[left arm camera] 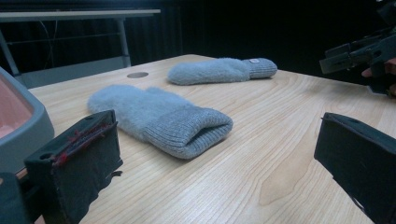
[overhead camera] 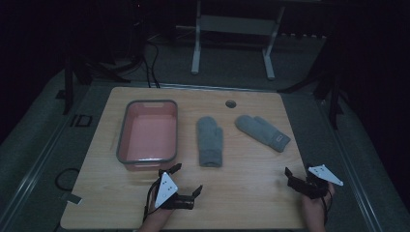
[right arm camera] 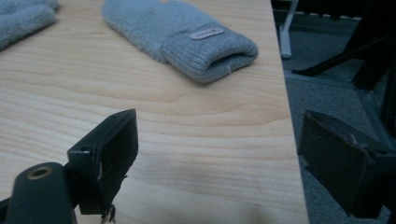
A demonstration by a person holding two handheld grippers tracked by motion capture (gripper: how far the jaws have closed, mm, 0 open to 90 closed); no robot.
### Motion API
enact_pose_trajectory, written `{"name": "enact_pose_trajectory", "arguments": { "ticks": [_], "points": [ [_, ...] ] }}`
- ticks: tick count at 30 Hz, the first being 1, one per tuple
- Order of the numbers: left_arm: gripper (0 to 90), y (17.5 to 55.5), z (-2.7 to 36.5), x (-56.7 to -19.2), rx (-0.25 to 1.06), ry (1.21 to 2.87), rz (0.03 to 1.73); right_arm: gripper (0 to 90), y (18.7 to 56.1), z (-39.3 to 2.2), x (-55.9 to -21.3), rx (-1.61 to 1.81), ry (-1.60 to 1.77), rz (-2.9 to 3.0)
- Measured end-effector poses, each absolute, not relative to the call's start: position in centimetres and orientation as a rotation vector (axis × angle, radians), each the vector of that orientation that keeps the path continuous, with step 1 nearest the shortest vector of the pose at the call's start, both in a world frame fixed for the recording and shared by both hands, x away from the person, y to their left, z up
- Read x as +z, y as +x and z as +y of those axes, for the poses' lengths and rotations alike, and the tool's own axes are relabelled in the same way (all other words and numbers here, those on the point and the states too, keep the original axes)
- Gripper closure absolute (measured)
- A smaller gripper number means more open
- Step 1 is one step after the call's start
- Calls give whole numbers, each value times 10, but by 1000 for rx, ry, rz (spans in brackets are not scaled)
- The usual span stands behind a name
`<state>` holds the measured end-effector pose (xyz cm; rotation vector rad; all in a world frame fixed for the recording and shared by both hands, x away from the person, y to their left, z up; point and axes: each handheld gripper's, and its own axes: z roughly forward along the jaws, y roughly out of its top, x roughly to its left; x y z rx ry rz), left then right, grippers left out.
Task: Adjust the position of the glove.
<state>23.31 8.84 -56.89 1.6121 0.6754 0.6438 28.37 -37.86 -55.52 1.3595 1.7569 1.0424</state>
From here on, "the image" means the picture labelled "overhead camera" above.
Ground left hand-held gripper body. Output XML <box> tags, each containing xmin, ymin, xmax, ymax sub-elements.
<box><xmin>154</xmin><ymin>171</ymin><xmax>196</xmax><ymax>211</ymax></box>

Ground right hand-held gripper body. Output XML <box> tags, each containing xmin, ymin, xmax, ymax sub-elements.
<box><xmin>286</xmin><ymin>164</ymin><xmax>344</xmax><ymax>200</ymax></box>

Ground pink basin with grey rim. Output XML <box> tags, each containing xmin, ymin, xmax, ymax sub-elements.
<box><xmin>115</xmin><ymin>99</ymin><xmax>179</xmax><ymax>172</ymax></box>

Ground plain grey mitten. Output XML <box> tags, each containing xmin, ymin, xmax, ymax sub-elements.
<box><xmin>195</xmin><ymin>115</ymin><xmax>224</xmax><ymax>168</ymax></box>

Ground grey mitten with label patch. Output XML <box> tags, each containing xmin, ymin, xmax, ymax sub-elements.
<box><xmin>234</xmin><ymin>114</ymin><xmax>292</xmax><ymax>154</ymax></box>

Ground person's left hand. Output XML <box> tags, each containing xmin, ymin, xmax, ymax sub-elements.
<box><xmin>138</xmin><ymin>208</ymin><xmax>176</xmax><ymax>232</ymax></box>

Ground person's right hand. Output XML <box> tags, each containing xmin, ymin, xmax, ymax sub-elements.
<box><xmin>301</xmin><ymin>185</ymin><xmax>337</xmax><ymax>232</ymax></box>

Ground black tripod stand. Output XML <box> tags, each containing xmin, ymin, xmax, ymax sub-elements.
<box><xmin>278</xmin><ymin>61</ymin><xmax>345</xmax><ymax>131</ymax></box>
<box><xmin>61</xmin><ymin>54</ymin><xmax>132</xmax><ymax>116</ymax></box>

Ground grey tape piece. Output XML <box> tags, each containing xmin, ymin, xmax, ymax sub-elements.
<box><xmin>61</xmin><ymin>192</ymin><xmax>83</xmax><ymax>206</ymax></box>

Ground white metal stand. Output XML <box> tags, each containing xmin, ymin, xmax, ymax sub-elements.
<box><xmin>190</xmin><ymin>0</ymin><xmax>286</xmax><ymax>81</ymax></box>

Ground left hand-held gripper black cable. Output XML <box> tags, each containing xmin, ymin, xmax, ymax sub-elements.
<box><xmin>142</xmin><ymin>178</ymin><xmax>162</xmax><ymax>223</ymax></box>

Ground hand-held gripper black cable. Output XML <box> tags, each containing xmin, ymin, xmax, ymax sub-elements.
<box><xmin>321</xmin><ymin>188</ymin><xmax>334</xmax><ymax>224</ymax></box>
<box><xmin>142</xmin><ymin>178</ymin><xmax>162</xmax><ymax>223</ymax></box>

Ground right hand-held gripper black cable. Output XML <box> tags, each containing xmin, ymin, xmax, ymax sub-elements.
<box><xmin>321</xmin><ymin>188</ymin><xmax>334</xmax><ymax>224</ymax></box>

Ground black floor cables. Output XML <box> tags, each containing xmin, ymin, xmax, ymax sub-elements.
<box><xmin>141</xmin><ymin>40</ymin><xmax>161</xmax><ymax>89</ymax></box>

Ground black cable loop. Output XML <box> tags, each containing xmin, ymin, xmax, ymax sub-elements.
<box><xmin>54</xmin><ymin>167</ymin><xmax>80</xmax><ymax>192</ymax></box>

